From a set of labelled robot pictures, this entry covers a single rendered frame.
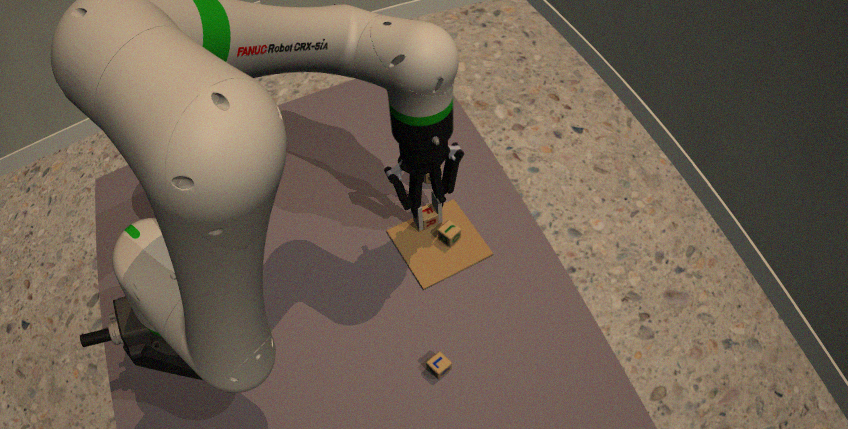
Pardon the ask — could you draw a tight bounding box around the tan square mat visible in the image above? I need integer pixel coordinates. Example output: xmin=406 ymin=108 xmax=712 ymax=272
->
xmin=387 ymin=199 xmax=493 ymax=289

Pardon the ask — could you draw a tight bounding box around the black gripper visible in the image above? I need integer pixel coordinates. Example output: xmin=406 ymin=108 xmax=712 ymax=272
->
xmin=384 ymin=141 xmax=464 ymax=231

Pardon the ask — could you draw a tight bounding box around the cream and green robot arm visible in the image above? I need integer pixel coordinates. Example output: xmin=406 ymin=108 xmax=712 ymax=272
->
xmin=51 ymin=0 xmax=459 ymax=393

